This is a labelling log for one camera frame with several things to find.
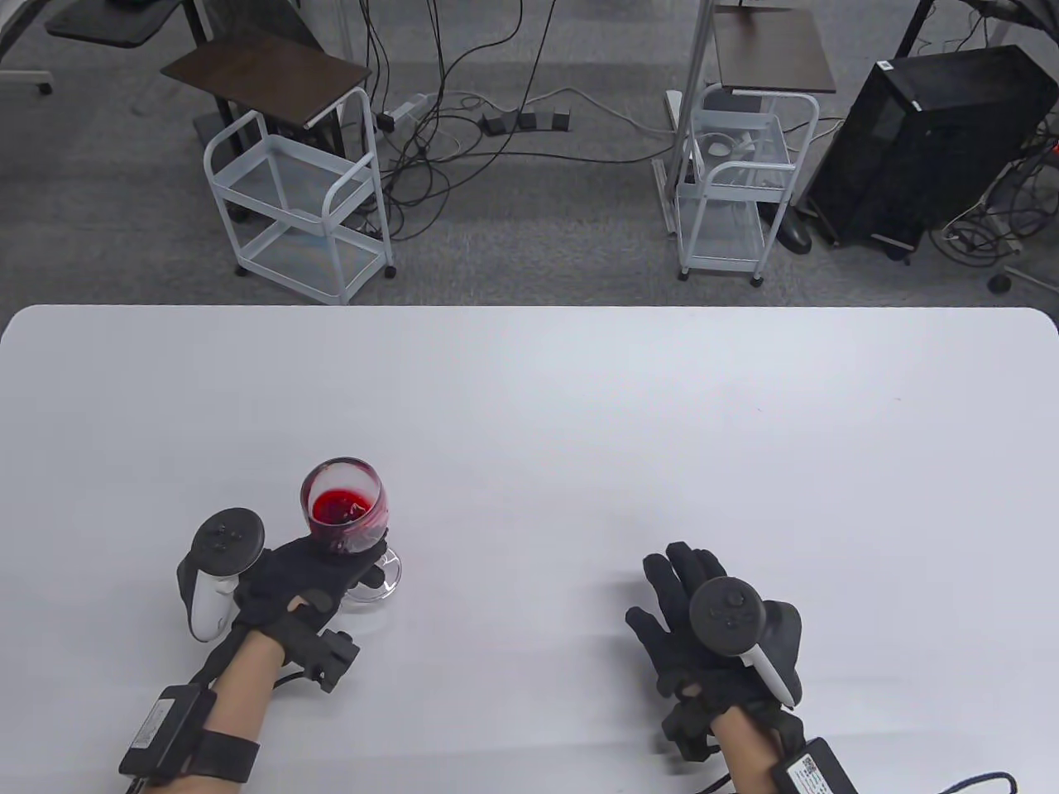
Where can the black computer tower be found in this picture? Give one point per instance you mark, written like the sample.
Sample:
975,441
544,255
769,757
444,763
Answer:
927,141

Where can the brown side table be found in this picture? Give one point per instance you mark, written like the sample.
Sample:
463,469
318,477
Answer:
773,50
265,74

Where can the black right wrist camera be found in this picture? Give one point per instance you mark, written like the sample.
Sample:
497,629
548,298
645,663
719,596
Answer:
688,732

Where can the black left forearm battery pack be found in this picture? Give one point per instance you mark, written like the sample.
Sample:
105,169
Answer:
165,728

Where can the person's left forearm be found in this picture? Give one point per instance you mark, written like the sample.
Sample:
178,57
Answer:
244,695

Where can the right black white controller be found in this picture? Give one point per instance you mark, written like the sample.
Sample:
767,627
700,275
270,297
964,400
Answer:
724,616

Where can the person's right hand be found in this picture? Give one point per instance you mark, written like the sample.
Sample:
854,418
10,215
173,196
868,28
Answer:
674,637

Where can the person's right forearm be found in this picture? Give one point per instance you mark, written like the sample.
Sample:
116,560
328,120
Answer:
745,753

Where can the left black white controller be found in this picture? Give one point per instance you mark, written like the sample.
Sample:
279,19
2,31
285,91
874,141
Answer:
225,538

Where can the black power strip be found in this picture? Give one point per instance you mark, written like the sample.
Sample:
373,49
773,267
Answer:
529,121

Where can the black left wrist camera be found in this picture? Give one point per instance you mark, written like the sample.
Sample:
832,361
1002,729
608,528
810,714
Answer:
331,657

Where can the person's left hand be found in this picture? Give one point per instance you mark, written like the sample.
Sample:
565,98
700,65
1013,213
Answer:
289,583

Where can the white metal cart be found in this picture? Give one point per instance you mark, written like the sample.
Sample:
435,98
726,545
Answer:
285,178
728,194

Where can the black chair caster leg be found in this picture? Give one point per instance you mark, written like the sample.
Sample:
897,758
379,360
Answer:
1022,279

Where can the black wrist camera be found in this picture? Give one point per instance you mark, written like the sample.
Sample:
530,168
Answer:
688,732
331,657

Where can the black white controller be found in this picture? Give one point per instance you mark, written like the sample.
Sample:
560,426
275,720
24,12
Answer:
724,616
225,538

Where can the black right forearm battery pack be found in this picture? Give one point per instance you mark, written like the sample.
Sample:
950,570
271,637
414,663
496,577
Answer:
815,773

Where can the clear wine glass red liquid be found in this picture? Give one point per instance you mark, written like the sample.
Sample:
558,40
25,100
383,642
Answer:
343,506

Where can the white power strip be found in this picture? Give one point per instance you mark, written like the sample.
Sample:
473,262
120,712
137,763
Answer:
405,112

